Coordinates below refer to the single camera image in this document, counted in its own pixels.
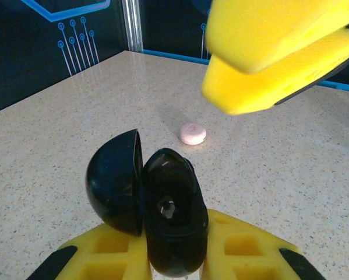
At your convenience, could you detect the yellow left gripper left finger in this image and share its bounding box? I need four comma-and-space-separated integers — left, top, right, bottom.
25, 223, 151, 280

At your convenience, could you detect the small pink round disc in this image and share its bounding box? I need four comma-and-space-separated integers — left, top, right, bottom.
178, 122, 207, 146

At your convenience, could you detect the black round earbud charging case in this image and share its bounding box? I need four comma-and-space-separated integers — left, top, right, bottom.
85, 128, 209, 278

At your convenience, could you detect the aluminium frame post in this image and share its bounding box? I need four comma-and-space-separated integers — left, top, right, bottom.
121, 0, 144, 54

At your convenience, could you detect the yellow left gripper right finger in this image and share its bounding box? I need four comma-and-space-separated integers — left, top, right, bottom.
202, 208, 326, 280

